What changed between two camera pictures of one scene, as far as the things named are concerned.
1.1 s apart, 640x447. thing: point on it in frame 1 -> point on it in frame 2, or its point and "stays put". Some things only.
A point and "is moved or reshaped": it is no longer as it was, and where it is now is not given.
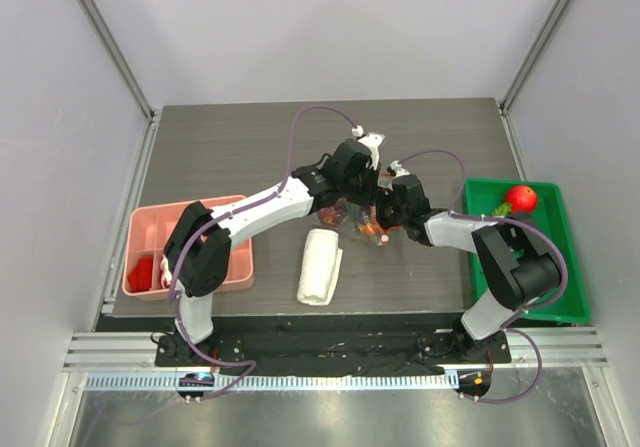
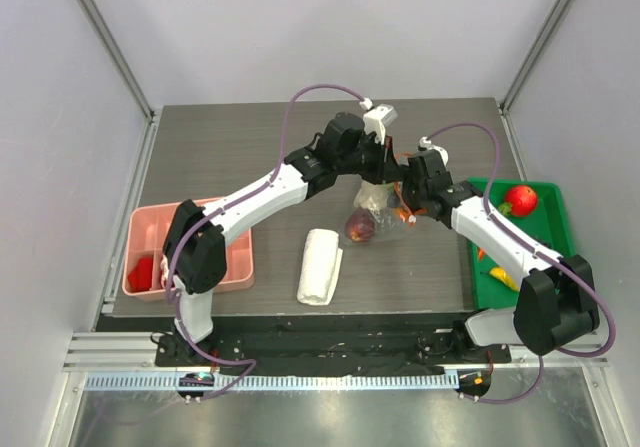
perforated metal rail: x=270 y=382 stays put
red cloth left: x=141 y=275 stays put
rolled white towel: x=319 y=267 stays put
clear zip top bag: x=360 y=220 is moved or reshaped
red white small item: x=165 y=276 stays put
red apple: x=522 y=199 stays put
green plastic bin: x=482 y=196 stays put
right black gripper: x=386 y=212 -> x=408 y=196
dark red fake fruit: x=329 y=215 -> x=359 y=225
